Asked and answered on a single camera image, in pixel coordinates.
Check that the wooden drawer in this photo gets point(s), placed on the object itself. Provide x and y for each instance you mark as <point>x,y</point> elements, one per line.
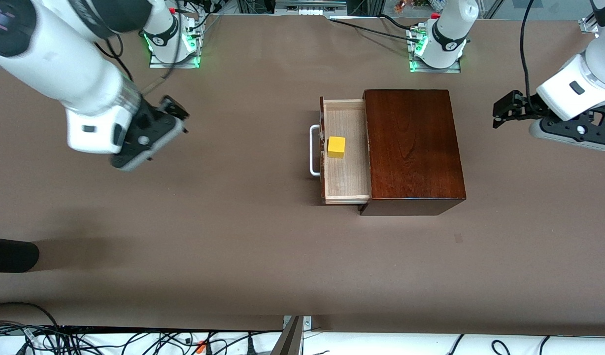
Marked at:
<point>347,177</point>

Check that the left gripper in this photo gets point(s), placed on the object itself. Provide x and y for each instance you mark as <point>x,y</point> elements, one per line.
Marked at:
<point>525,107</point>

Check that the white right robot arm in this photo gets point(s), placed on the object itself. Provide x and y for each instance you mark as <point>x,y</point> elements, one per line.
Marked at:
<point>61,59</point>

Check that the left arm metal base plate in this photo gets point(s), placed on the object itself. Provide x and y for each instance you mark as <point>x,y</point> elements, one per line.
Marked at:
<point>435,70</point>

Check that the black padded object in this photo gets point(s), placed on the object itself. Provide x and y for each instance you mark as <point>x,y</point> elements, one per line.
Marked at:
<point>12,254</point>

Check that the white power strip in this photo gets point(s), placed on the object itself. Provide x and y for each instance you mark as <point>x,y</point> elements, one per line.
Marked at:
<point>310,11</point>

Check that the aluminium frame profile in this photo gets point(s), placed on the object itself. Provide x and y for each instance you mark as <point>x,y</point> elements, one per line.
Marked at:
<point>589,25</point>

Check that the dark brown wooden cabinet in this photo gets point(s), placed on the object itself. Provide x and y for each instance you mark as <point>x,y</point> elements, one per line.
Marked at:
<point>416,148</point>

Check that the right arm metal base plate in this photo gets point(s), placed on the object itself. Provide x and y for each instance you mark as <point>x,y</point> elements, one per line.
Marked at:
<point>174,65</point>

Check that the grey metal bracket post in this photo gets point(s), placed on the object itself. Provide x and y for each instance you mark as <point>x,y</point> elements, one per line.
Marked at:
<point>295,340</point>

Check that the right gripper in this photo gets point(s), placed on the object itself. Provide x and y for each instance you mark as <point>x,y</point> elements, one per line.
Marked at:
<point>148,116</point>

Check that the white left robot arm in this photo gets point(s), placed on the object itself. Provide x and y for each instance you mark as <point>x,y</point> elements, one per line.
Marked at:
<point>448,34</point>

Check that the yellow wooden block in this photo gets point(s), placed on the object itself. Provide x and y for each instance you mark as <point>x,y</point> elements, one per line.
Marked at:
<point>336,147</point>

